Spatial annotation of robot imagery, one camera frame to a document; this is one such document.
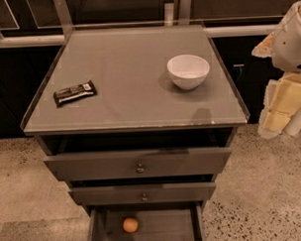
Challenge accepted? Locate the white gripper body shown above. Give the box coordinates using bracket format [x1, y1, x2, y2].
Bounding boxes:
[271, 19, 301, 72]

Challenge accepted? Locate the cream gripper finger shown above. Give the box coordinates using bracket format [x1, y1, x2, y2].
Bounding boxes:
[257, 72, 301, 138]
[251, 32, 274, 59]

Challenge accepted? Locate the orange fruit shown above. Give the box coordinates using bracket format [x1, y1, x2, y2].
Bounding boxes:
[123, 217, 139, 233]

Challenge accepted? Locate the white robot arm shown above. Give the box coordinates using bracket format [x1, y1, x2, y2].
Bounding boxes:
[251, 0, 301, 138]

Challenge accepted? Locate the grey top drawer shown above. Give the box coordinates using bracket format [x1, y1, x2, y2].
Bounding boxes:
[44, 147, 231, 181]

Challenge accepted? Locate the grey drawer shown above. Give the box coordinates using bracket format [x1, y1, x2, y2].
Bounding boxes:
[88, 202, 206, 241]
[69, 181, 215, 206]
[44, 147, 231, 181]

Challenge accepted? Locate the grey drawer cabinet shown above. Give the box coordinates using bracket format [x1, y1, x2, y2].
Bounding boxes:
[17, 22, 254, 241]

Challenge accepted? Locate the grey bottom drawer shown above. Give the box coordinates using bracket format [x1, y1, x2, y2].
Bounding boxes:
[88, 202, 206, 241]

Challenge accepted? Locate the grey middle drawer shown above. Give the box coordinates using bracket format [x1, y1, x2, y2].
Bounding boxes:
[69, 181, 215, 206]

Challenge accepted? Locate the white ceramic bowl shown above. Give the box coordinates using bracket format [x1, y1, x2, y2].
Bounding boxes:
[166, 55, 210, 90]

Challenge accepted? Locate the black snack bar wrapper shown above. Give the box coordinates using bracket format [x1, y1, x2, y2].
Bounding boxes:
[52, 81, 97, 107]

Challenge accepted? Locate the metal railing frame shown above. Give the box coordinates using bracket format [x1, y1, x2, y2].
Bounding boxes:
[0, 0, 301, 47]

